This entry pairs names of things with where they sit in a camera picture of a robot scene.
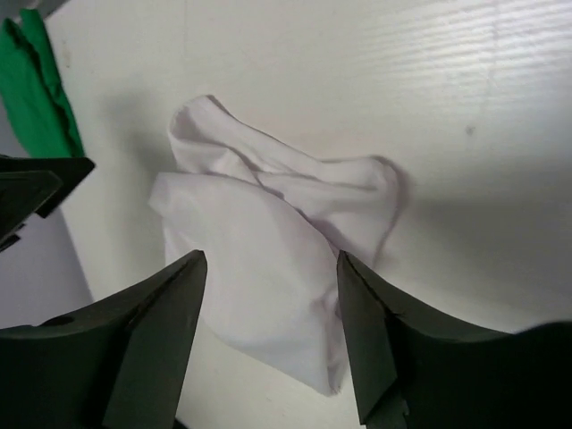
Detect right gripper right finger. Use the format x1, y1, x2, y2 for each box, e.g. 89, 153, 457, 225
337, 252, 571, 428

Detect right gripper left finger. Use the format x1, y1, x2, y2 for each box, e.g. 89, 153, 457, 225
1, 250, 207, 428

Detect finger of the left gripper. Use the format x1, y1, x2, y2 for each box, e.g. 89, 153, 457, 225
1, 171, 62, 250
27, 157, 96, 218

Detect white t shirt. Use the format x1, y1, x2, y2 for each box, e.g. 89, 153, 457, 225
149, 96, 401, 396

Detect folded green t shirt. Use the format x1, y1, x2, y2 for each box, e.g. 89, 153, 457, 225
1, 9, 85, 158

